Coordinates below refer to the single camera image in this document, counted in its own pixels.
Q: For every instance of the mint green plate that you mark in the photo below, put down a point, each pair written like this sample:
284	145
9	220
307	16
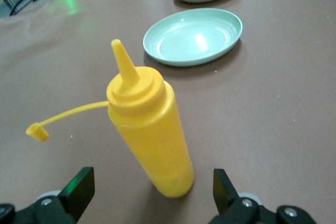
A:
191	37

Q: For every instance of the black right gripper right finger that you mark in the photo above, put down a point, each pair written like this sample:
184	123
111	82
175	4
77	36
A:
228	203

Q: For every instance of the yellow squeeze bottle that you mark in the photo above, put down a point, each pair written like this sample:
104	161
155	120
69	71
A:
152	134

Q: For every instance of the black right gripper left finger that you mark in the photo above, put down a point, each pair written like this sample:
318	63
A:
74	197

